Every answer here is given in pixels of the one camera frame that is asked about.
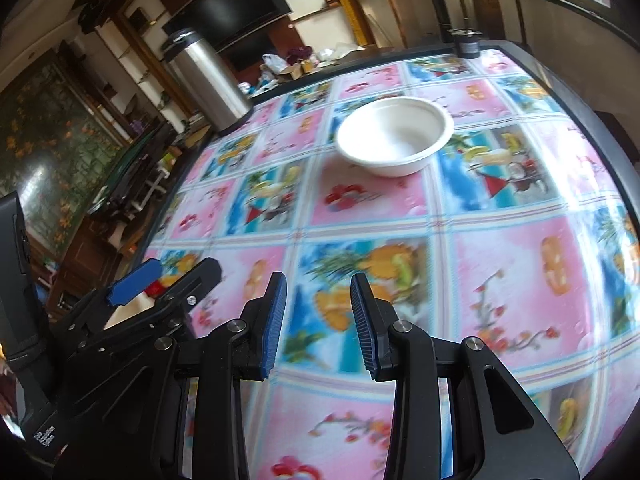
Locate black television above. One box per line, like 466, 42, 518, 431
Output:
163, 0, 291, 50

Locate green mahjong table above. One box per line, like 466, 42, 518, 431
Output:
87, 122, 177, 221

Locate stainless steel thermos jug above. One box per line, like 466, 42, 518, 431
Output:
162, 28, 254, 136

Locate small white bowl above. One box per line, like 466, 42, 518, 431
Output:
334, 96, 454, 178

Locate small black round object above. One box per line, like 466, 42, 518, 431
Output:
448, 28, 483, 58

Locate colourful floral tablecloth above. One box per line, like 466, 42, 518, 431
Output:
144, 44, 639, 479

